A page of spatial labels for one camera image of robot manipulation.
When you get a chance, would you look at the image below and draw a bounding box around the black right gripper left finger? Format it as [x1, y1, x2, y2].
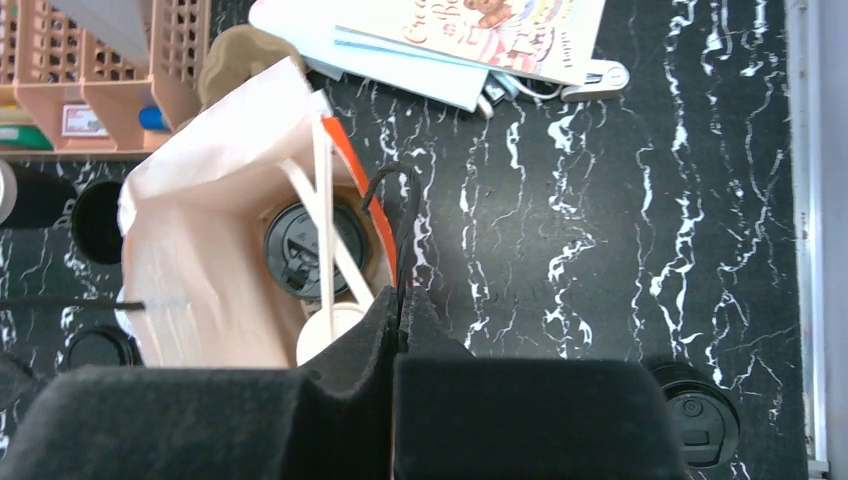
[1, 287, 399, 479]

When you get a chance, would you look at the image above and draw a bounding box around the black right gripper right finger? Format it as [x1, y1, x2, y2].
[392, 287, 686, 479]

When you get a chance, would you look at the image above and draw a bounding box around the orange paper bag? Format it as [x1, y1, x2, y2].
[80, 59, 401, 368]

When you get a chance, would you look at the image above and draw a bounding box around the brown pulp cup carrier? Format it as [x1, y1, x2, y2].
[197, 24, 308, 111]

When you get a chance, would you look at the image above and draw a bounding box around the white cup lid underneath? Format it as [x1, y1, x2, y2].
[114, 288, 136, 339]

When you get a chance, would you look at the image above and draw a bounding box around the black paper cup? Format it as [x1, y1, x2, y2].
[71, 181, 123, 265]

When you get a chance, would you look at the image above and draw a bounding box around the blue capped small bottle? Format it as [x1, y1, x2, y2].
[138, 106, 171, 132]

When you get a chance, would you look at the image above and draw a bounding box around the light blue paper bag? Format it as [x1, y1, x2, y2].
[248, 0, 519, 117]

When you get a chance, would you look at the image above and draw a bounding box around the red white small box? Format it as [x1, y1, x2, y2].
[61, 104, 108, 138]

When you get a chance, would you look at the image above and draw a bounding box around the green tape dispenser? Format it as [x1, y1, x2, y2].
[1, 125, 53, 151]

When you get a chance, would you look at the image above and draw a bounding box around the grey folder in organizer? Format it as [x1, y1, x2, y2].
[50, 0, 153, 68]

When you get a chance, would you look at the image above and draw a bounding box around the orange plastic file organizer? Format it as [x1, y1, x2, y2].
[1, 1, 211, 154]

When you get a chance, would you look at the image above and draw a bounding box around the aluminium rail frame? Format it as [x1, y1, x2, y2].
[785, 1, 831, 479]

